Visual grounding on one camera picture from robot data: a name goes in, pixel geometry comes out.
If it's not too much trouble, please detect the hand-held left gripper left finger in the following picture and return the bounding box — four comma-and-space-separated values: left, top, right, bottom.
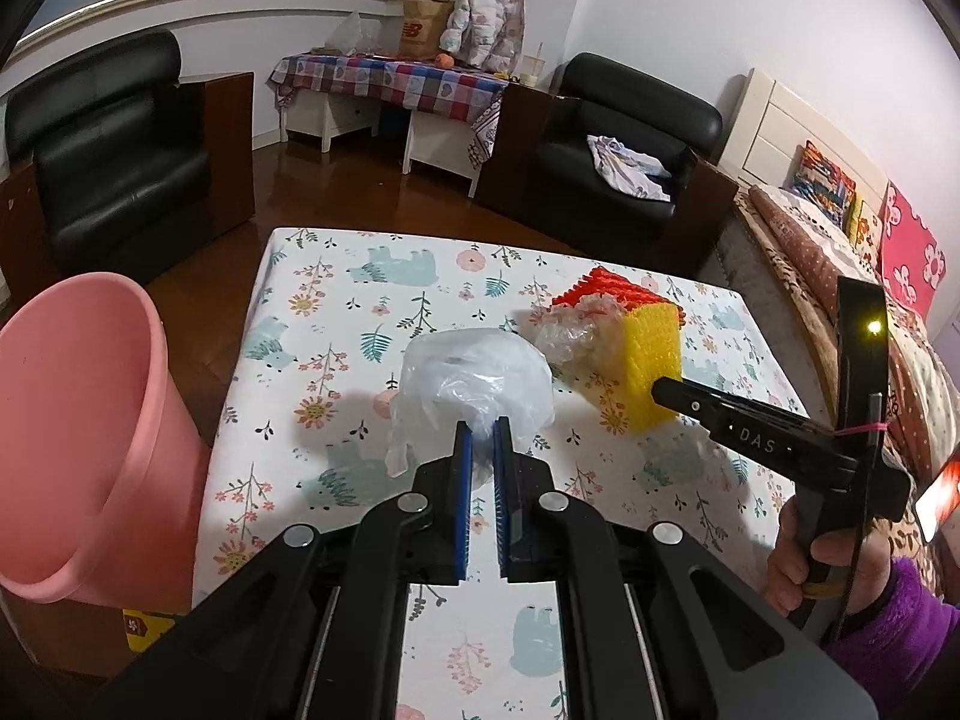
94, 420, 475, 720

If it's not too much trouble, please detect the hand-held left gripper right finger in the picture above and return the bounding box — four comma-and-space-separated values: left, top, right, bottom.
491, 416, 878, 720

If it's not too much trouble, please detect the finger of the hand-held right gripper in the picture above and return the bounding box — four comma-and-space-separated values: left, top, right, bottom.
651, 377, 732, 427

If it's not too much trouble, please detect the yellow foam net sleeve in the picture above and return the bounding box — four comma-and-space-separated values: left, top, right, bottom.
621, 300, 685, 434

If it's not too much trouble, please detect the white plastic bag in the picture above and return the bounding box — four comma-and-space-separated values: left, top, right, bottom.
386, 326, 556, 477

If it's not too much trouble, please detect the pink plastic bin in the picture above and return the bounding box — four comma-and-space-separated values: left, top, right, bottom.
0, 274, 215, 605

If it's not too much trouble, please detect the person's right forearm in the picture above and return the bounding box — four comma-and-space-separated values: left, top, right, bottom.
821, 555, 960, 720

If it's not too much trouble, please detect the person's right hand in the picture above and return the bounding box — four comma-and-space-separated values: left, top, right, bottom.
765, 499, 895, 622

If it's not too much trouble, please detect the crumpled clear plastic wrapper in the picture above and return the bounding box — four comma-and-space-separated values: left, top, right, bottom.
531, 298, 632, 395

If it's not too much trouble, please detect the red foam net sleeve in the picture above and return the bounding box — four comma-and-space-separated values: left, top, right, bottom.
551, 265, 665, 316

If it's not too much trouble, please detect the bed with patterned bedding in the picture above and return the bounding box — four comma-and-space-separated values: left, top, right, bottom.
716, 184, 960, 601

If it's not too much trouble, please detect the pink flowered pillow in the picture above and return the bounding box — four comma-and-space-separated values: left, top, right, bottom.
877, 180, 947, 312

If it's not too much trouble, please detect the white patterned cloth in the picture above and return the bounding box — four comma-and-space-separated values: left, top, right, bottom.
586, 133, 672, 202

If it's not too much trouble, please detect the yellow patterned pillow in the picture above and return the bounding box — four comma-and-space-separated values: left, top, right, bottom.
844, 199, 886, 248

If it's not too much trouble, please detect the striped colourful pillow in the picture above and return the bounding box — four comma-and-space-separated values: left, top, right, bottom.
791, 139, 860, 230

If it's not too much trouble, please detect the white bed headboard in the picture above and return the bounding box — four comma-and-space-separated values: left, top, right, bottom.
716, 67, 890, 196

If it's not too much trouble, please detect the black leather armchair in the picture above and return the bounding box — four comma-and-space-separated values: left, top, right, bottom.
476, 52, 740, 275
0, 28, 257, 293

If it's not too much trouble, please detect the yellow labelled box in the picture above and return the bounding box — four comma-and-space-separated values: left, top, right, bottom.
122, 607, 188, 653

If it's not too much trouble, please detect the white desk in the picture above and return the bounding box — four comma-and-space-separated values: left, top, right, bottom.
283, 90, 481, 198

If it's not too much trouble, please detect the table with checkered cloth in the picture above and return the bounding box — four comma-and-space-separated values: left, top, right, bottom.
270, 51, 511, 166

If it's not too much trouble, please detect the hanging padded jacket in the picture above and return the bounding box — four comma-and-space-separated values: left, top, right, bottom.
440, 0, 527, 72

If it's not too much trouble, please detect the brown paper bag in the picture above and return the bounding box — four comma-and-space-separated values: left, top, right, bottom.
401, 0, 458, 59

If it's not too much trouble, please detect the clear plastic bag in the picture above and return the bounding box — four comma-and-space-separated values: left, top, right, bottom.
326, 11, 385, 57

